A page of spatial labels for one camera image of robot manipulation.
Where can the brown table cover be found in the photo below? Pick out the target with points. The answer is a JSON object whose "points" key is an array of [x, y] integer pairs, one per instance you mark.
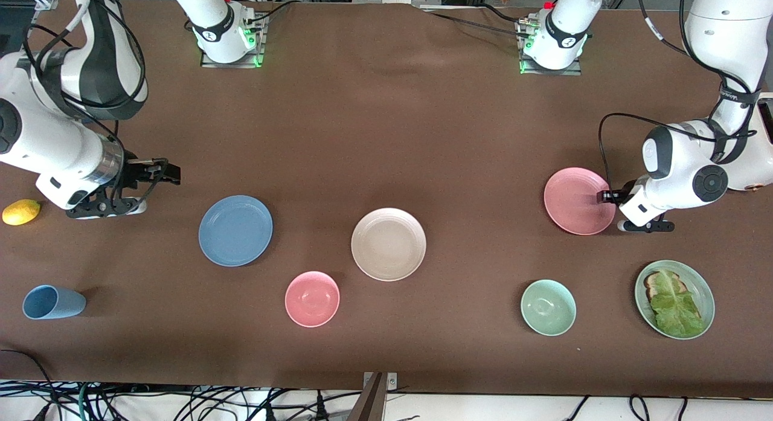
{"points": [[386, 137]]}

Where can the beige plate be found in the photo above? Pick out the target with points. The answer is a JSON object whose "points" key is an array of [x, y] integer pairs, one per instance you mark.
{"points": [[388, 244]]}

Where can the blue cup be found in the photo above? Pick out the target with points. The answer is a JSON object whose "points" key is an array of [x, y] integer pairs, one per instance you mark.
{"points": [[54, 302]]}

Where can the green lettuce leaf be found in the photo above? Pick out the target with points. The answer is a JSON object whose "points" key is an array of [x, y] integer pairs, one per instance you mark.
{"points": [[673, 309]]}

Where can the yellow lemon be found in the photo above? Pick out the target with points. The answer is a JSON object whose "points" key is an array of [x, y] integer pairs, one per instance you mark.
{"points": [[21, 212]]}

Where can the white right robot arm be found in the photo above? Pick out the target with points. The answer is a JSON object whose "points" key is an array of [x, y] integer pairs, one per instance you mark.
{"points": [[48, 143]]}

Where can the small metal bracket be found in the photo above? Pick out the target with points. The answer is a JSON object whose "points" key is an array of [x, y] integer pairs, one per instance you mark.
{"points": [[392, 380]]}

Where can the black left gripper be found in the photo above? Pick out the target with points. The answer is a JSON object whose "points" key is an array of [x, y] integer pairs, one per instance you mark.
{"points": [[613, 197]]}

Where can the white toaster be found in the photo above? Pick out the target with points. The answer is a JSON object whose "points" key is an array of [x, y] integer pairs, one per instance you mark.
{"points": [[755, 167]]}

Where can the green plate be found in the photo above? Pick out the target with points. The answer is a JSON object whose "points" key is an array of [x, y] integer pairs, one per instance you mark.
{"points": [[646, 306]]}

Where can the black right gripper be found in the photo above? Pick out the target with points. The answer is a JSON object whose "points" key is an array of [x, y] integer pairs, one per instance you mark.
{"points": [[136, 171]]}

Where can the pink bowl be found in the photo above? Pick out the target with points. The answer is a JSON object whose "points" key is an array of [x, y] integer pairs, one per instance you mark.
{"points": [[312, 299]]}

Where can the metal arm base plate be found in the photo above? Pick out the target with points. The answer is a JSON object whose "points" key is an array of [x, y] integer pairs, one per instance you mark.
{"points": [[574, 71], [208, 62]]}

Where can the blue plate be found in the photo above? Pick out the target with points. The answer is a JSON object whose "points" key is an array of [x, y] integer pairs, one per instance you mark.
{"points": [[235, 231]]}

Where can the toasted bread slice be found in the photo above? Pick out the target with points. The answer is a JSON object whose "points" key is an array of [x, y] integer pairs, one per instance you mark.
{"points": [[653, 281]]}

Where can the pink plate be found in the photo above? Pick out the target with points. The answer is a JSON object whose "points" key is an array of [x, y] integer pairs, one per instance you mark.
{"points": [[574, 200]]}

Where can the dark camera pole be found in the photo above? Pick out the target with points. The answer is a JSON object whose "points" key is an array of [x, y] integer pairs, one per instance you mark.
{"points": [[369, 403]]}

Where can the green bowl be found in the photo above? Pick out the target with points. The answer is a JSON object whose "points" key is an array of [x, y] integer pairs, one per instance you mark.
{"points": [[548, 307]]}

